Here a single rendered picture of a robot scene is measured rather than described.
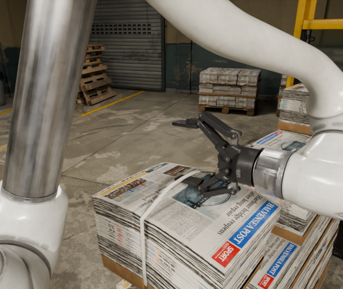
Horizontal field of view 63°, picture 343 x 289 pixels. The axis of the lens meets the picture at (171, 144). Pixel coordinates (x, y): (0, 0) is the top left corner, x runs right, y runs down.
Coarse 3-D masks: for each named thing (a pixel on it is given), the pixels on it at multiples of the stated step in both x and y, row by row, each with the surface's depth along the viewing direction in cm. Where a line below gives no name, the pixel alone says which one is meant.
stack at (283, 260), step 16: (320, 224) 128; (272, 240) 108; (288, 240) 108; (272, 256) 100; (288, 256) 100; (304, 256) 118; (320, 256) 150; (256, 272) 93; (272, 272) 93; (288, 272) 103; (304, 272) 124; (128, 288) 87; (256, 288) 89; (272, 288) 89; (288, 288) 107; (304, 288) 137
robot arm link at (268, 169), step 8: (264, 152) 52; (272, 152) 52; (280, 152) 51; (288, 152) 50; (256, 160) 53; (264, 160) 51; (272, 160) 50; (280, 160) 49; (256, 168) 51; (264, 168) 50; (272, 168) 49; (280, 168) 48; (256, 176) 51; (264, 176) 50; (272, 176) 49; (280, 176) 48; (256, 184) 52; (264, 184) 51; (272, 184) 49; (280, 184) 48; (264, 192) 52; (272, 192) 50; (280, 192) 49
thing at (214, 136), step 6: (198, 120) 61; (198, 126) 61; (204, 126) 60; (210, 126) 61; (204, 132) 60; (210, 132) 60; (216, 132) 61; (210, 138) 60; (216, 138) 59; (222, 138) 60; (216, 144) 59; (222, 144) 59; (228, 144) 60; (222, 150) 58; (222, 156) 58; (228, 156) 57
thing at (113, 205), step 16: (144, 176) 82; (160, 176) 81; (176, 176) 80; (112, 192) 73; (128, 192) 72; (144, 192) 72; (160, 192) 71; (96, 208) 74; (112, 208) 69; (128, 208) 65; (96, 224) 76; (112, 224) 71; (128, 224) 66; (112, 240) 72; (128, 240) 68; (112, 256) 75; (128, 256) 69
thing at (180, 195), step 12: (204, 180) 77; (168, 192) 71; (180, 192) 71; (192, 192) 71; (144, 204) 66; (168, 204) 66; (180, 204) 66; (156, 216) 62; (168, 216) 62; (144, 228) 63; (156, 228) 60; (156, 240) 61
